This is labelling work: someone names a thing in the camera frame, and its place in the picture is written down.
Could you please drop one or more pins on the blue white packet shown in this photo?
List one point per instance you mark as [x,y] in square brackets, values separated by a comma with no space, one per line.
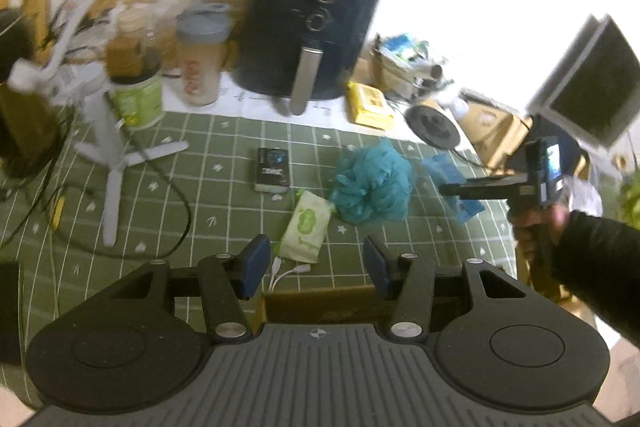
[402,44]

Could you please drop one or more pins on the white table runner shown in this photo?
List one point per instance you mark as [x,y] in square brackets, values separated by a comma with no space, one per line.
[250,107]

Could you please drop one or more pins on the green checked tablecloth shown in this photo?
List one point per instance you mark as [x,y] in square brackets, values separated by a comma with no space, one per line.
[200,207]

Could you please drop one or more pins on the black monitor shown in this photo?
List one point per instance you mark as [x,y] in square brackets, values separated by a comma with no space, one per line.
[590,87]

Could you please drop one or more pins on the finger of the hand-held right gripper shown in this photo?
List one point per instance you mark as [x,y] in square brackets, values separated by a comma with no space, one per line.
[480,191]

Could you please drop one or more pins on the black round kettle base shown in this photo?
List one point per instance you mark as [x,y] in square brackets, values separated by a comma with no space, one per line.
[432,127]

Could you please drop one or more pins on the yellow packet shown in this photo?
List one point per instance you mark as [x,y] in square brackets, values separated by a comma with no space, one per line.
[370,104]

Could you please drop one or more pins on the brown cardboard box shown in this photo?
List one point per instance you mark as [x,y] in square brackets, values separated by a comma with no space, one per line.
[320,304]

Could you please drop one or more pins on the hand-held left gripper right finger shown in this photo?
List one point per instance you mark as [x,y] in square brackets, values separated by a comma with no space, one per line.
[377,267]

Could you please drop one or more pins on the brown bottle beige lid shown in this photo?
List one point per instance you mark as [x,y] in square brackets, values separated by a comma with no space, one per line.
[125,57]

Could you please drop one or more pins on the blue bath pouf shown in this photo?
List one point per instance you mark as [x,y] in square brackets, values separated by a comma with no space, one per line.
[372,182]

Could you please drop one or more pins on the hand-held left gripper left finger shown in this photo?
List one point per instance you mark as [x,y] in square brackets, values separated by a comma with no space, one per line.
[252,267]

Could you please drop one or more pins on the black countertop appliance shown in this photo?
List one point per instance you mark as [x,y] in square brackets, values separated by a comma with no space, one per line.
[25,127]

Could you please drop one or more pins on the person's right hand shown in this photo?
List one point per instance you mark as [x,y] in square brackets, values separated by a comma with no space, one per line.
[525,222]

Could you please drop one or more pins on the white gimbal tripod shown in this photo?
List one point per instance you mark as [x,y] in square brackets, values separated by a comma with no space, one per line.
[100,127]

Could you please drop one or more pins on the black air fryer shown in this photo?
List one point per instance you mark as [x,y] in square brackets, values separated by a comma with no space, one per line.
[280,32]

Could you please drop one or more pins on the green label jar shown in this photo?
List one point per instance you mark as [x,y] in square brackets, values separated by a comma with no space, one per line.
[137,99]

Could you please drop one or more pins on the small cardboard box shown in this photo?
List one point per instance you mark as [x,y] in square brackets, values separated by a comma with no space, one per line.
[492,129]

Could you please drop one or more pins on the person's right forearm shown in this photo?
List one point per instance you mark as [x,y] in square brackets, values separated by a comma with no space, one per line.
[595,267]

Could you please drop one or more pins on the green wipes pack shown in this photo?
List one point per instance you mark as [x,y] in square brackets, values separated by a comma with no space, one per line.
[305,227]

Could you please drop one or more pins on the small black box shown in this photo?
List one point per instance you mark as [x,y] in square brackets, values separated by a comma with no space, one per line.
[271,167]

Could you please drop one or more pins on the black smartphone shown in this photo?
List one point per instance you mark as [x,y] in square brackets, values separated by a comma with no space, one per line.
[9,312]

